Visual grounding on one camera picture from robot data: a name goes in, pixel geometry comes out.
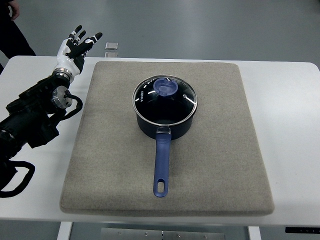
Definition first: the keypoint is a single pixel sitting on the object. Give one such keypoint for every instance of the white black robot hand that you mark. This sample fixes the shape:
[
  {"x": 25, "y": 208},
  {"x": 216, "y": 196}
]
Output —
[{"x": 72, "y": 52}]

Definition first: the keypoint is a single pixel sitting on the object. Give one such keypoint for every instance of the glass lid with blue knob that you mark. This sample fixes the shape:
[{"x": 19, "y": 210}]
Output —
[{"x": 164, "y": 100}]

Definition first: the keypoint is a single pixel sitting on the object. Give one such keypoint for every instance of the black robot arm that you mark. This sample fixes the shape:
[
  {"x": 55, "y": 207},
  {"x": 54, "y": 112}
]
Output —
[{"x": 34, "y": 116}]

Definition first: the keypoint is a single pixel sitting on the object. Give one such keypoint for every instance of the lower silver floor plate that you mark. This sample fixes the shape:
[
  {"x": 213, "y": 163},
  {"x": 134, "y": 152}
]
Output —
[{"x": 111, "y": 54}]

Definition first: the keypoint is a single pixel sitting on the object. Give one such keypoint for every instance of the dark blue saucepan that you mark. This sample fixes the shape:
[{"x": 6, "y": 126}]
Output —
[{"x": 163, "y": 135}]

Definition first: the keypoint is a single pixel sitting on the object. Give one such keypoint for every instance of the white table leg left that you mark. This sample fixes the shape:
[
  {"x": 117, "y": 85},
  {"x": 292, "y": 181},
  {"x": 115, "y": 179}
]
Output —
[{"x": 65, "y": 229}]

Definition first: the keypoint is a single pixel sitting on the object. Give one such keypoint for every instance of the white table leg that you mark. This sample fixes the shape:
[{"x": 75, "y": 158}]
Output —
[
  {"x": 65, "y": 229},
  {"x": 254, "y": 233}
]

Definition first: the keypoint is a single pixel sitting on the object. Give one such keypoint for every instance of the beige felt mat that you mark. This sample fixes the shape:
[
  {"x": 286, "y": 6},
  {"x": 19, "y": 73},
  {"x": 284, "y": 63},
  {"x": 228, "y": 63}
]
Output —
[{"x": 214, "y": 169}]

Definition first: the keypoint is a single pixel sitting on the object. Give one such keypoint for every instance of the white table leg right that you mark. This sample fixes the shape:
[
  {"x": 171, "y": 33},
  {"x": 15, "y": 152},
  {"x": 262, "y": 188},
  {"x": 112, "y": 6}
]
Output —
[{"x": 254, "y": 233}]

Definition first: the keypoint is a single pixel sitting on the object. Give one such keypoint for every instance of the black table control panel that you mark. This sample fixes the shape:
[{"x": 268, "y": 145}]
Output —
[{"x": 302, "y": 230}]

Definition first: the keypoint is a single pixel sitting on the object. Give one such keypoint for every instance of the grey metal base plate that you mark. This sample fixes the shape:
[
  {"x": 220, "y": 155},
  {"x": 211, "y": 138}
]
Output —
[{"x": 144, "y": 234}]

